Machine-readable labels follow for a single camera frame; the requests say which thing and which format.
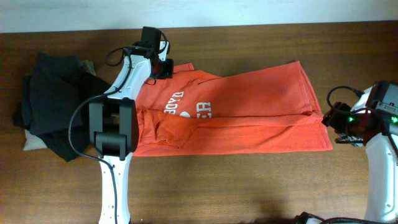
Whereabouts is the beige folded garment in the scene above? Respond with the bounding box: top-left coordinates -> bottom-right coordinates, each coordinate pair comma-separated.
23,60 -> 96,151

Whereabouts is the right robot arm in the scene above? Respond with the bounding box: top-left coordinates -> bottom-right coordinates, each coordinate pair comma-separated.
292,81 -> 397,224

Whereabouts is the red printed t-shirt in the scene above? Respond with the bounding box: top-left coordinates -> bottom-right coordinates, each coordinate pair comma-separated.
135,61 -> 332,157

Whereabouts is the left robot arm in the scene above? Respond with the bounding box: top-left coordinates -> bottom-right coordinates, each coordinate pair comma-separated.
89,27 -> 173,223

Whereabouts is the black folded shirt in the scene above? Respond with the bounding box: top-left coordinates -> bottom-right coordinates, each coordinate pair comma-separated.
12,73 -> 110,162

